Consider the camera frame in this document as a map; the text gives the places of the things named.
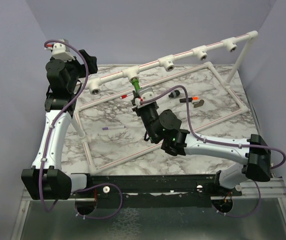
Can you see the black grey faucet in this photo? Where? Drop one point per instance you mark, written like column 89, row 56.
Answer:
column 174, row 94

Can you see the white PVC pipe rack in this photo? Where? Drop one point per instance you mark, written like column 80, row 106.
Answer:
column 167, row 62

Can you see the green plastic water faucet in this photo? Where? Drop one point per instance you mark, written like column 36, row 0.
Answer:
column 135, row 83

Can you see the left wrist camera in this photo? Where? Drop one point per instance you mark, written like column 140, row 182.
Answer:
column 60, row 51

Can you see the brown metal lever piece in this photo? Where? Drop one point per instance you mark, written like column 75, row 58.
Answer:
column 198, row 104

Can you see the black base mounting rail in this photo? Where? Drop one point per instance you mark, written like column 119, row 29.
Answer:
column 152, row 191

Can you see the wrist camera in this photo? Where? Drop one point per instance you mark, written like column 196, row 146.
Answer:
column 60, row 51
column 146, row 93

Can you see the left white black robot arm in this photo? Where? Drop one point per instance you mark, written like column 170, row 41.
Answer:
column 45, row 179

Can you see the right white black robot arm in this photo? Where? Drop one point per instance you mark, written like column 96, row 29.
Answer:
column 250, row 155

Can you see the purple capped white pen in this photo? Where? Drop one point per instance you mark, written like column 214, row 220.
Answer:
column 113, row 127

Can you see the red capped white pen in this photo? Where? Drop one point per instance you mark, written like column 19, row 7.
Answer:
column 125, row 96

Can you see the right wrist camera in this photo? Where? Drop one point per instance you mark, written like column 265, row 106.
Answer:
column 146, row 93

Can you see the orange black marker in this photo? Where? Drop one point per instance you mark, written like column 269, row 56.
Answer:
column 189, row 99

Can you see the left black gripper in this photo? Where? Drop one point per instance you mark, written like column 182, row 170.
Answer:
column 91, row 62

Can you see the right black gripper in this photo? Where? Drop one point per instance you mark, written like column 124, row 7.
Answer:
column 134, row 108

